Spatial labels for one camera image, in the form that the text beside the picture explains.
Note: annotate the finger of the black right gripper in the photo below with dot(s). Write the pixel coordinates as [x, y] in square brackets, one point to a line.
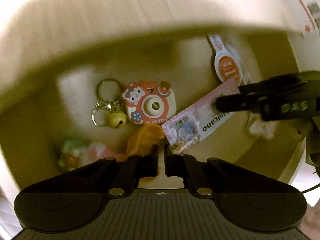
[239, 102]

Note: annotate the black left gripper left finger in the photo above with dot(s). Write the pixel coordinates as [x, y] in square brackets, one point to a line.
[72, 200]

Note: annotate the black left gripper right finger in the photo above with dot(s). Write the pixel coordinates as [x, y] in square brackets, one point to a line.
[245, 198]

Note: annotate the white lace cloth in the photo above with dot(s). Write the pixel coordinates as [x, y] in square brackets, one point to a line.
[263, 129]

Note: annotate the pink card packet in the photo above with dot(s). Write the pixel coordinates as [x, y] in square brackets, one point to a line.
[195, 123]

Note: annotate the orange round toy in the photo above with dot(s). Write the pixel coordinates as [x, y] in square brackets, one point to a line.
[142, 141]

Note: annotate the orange white oval tag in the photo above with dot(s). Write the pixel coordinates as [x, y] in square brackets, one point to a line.
[224, 63]

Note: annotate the pink green squishy toy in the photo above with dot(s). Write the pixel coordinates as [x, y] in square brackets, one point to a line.
[75, 153]

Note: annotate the gold bell with keyrings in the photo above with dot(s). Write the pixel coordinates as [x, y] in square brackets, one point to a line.
[114, 109]

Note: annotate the wooden desk drawer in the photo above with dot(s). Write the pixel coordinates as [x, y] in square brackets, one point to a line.
[49, 78]

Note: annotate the Hello Kitty camera keychain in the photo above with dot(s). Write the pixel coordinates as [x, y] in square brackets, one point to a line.
[149, 102]

